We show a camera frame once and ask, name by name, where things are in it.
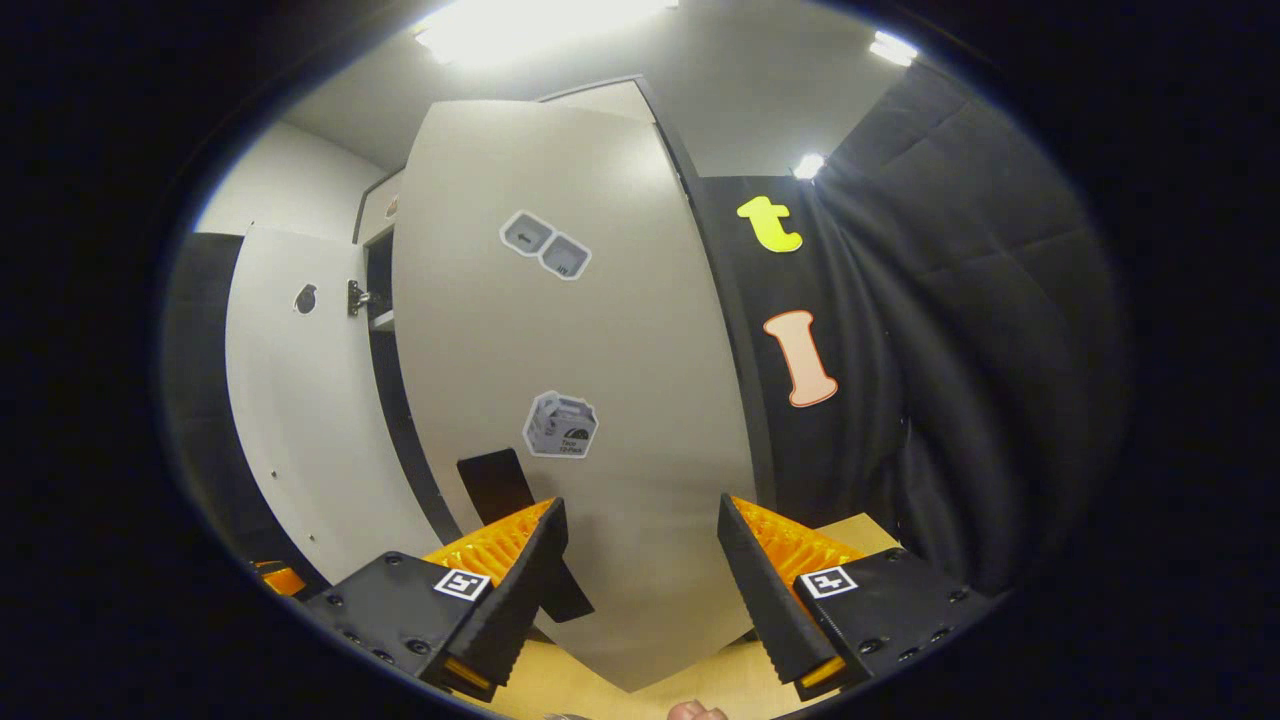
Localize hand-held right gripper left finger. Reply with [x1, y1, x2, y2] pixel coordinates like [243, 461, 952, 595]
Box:
[300, 497, 569, 701]

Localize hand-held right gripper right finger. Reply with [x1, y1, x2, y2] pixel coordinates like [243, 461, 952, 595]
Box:
[717, 493, 1001, 701]

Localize grey cabinet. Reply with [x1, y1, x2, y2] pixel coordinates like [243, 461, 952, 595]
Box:
[352, 75, 776, 546]

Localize large ceiling light panel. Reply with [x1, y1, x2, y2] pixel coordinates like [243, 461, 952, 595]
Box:
[415, 0, 681, 66]

